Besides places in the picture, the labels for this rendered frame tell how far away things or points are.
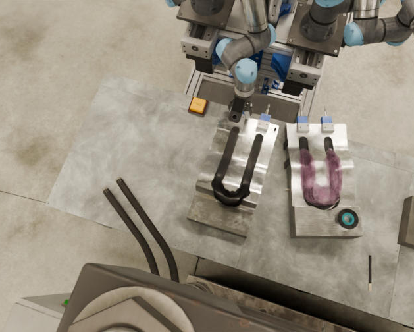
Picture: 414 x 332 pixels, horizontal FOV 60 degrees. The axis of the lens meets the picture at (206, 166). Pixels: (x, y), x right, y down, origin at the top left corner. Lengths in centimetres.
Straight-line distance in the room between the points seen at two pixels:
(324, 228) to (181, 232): 59
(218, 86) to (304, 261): 134
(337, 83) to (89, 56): 188
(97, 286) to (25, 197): 239
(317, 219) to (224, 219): 37
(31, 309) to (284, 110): 189
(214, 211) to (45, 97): 183
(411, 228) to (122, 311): 146
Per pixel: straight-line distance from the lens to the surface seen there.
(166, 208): 157
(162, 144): 166
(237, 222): 149
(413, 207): 169
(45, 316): 95
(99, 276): 34
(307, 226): 148
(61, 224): 257
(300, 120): 165
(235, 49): 133
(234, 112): 142
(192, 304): 33
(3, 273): 270
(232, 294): 155
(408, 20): 131
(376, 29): 132
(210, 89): 244
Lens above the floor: 233
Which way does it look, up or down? 72 degrees down
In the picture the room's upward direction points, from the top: 6 degrees counter-clockwise
